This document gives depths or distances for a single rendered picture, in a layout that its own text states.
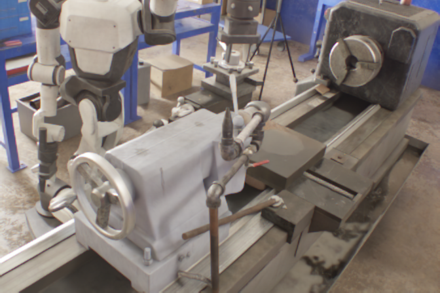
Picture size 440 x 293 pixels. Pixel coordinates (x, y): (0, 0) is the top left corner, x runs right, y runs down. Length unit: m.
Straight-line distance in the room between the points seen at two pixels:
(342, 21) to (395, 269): 1.46
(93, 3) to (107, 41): 0.14
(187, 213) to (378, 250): 1.80
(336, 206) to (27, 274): 0.98
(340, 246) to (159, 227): 1.16
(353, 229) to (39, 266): 1.48
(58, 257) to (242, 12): 0.84
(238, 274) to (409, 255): 1.75
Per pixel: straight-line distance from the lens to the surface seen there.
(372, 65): 2.15
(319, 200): 1.48
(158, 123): 1.26
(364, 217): 2.27
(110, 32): 1.51
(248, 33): 1.17
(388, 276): 2.62
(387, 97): 2.41
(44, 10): 1.64
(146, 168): 1.01
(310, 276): 1.87
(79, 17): 1.53
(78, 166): 1.05
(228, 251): 1.28
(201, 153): 1.13
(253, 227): 1.37
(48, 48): 1.71
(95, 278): 1.34
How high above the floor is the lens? 1.74
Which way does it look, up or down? 30 degrees down
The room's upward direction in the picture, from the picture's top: 7 degrees clockwise
